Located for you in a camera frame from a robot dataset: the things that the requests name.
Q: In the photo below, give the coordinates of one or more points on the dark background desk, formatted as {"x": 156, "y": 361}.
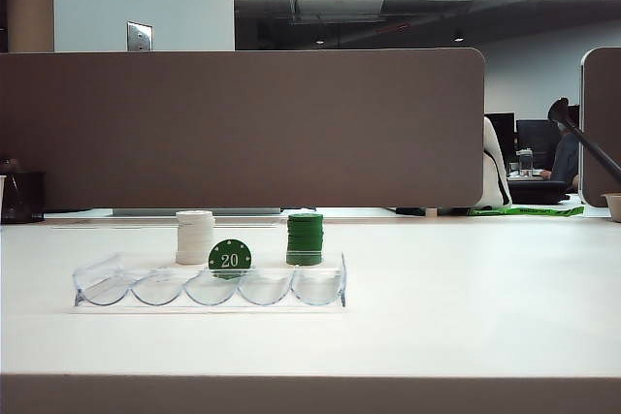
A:
{"x": 538, "y": 190}

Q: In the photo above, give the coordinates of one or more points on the narrow brown desk divider panel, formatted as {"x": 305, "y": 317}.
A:
{"x": 604, "y": 123}

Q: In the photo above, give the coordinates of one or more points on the grey divider foot bar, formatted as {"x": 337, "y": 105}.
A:
{"x": 194, "y": 211}

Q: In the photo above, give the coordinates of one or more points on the clear plastic chip tray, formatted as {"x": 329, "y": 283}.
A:
{"x": 145, "y": 300}

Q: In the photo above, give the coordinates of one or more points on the white poker chip stack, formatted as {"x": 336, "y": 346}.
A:
{"x": 194, "y": 237}

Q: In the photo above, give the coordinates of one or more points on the white chair back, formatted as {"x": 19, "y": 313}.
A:
{"x": 495, "y": 176}

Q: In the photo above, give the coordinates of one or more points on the beige paper bowl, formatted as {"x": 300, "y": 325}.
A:
{"x": 612, "y": 208}

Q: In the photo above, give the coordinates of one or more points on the small white cup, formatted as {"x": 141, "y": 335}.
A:
{"x": 431, "y": 212}

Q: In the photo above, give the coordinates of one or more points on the green poker chip marked 20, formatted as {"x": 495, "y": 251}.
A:
{"x": 230, "y": 259}

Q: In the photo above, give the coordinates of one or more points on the green poker chip stack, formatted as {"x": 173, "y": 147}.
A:
{"x": 304, "y": 237}

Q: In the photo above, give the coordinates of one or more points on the black pole with curved head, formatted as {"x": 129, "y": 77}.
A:
{"x": 594, "y": 147}

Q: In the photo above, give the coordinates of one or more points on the wide brown desk divider panel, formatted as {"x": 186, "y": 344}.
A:
{"x": 242, "y": 128}

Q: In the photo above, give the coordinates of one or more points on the metal wall switch plate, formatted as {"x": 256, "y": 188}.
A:
{"x": 140, "y": 37}

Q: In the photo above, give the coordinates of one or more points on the black computer monitor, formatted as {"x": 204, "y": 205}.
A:
{"x": 536, "y": 137}
{"x": 502, "y": 135}

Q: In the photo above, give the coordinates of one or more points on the green tape strip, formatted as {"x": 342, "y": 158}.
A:
{"x": 529, "y": 211}

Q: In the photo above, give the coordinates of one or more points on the seated person in blue shirt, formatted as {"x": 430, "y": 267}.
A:
{"x": 566, "y": 159}

